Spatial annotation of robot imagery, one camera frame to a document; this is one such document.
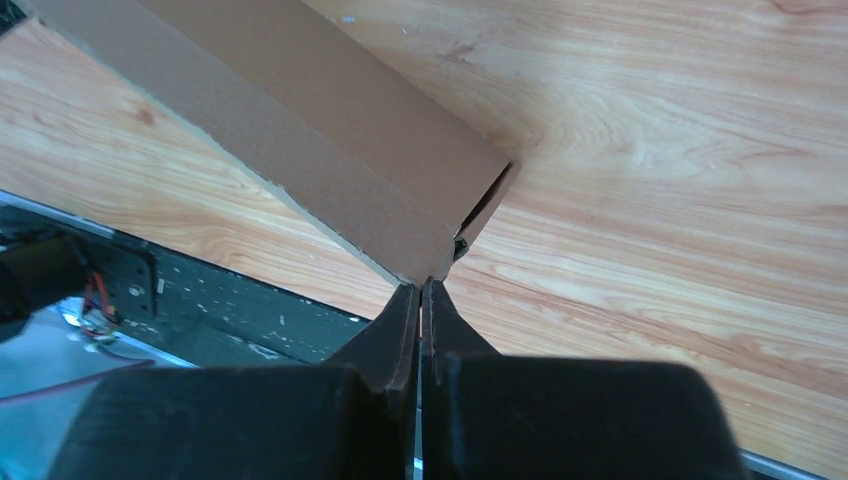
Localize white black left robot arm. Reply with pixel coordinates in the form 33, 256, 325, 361
1, 230, 90, 342

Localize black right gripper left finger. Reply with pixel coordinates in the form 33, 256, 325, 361
48, 286, 420, 479

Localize brown cardboard box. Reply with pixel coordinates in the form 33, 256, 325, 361
22, 1, 518, 285

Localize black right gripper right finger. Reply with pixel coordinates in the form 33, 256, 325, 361
421, 280, 749, 479

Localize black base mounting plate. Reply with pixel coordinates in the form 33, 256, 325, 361
1, 204, 370, 367

